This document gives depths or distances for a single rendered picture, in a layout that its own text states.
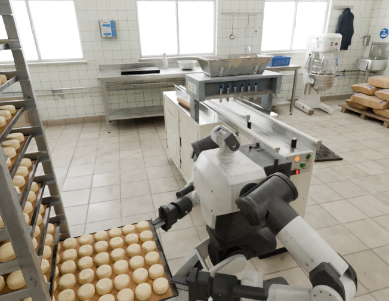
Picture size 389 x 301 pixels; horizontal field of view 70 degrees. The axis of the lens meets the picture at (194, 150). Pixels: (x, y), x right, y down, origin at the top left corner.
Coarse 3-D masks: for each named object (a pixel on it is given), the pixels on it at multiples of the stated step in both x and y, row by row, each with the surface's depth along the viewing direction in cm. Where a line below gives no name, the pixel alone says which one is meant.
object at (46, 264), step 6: (48, 228) 100; (54, 228) 103; (48, 234) 97; (54, 234) 100; (48, 240) 94; (48, 246) 92; (48, 252) 89; (42, 258) 88; (48, 258) 89; (42, 264) 85; (48, 264) 85; (42, 270) 83; (48, 270) 85; (48, 276) 83; (18, 300) 74; (24, 300) 73; (30, 300) 73
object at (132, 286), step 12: (120, 228) 116; (108, 240) 109; (60, 252) 104; (108, 252) 104; (156, 252) 103; (60, 264) 99; (108, 264) 98; (144, 264) 98; (60, 276) 94; (96, 276) 94; (72, 288) 89; (132, 288) 89; (168, 288) 89; (96, 300) 85; (144, 300) 85; (156, 300) 85
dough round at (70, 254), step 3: (69, 249) 102; (72, 249) 102; (63, 252) 101; (66, 252) 101; (69, 252) 101; (72, 252) 101; (75, 252) 101; (63, 255) 100; (66, 255) 100; (69, 255) 100; (72, 255) 100; (75, 255) 100; (63, 258) 99; (66, 258) 99; (69, 258) 99; (72, 258) 99; (75, 258) 101; (63, 261) 99
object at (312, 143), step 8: (232, 104) 265; (240, 104) 249; (248, 112) 238; (256, 112) 226; (264, 120) 216; (272, 120) 205; (280, 128) 197; (288, 128) 189; (296, 136) 182; (304, 136) 174; (304, 144) 176; (312, 144) 169
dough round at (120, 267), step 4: (120, 260) 97; (124, 260) 97; (116, 264) 96; (120, 264) 96; (124, 264) 96; (116, 268) 94; (120, 268) 94; (124, 268) 94; (116, 272) 94; (120, 272) 94; (124, 272) 94
